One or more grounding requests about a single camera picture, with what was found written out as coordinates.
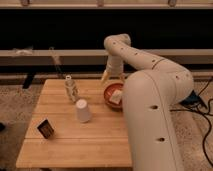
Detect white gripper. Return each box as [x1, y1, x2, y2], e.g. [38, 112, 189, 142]
[101, 56, 124, 83]

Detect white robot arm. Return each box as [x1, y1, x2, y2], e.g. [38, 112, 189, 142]
[102, 34, 194, 171]

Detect red bowl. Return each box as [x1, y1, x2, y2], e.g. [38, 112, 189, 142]
[104, 83, 123, 110]

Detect beige block in bowl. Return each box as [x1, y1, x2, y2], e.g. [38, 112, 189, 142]
[109, 89, 122, 104]

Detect wooden table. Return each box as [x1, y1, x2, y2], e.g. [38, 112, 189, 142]
[16, 79, 131, 169]

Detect blue power adapter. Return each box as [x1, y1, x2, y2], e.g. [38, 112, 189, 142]
[181, 91, 203, 105]

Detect black cables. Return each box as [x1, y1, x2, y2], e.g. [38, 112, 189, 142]
[170, 78, 213, 168]

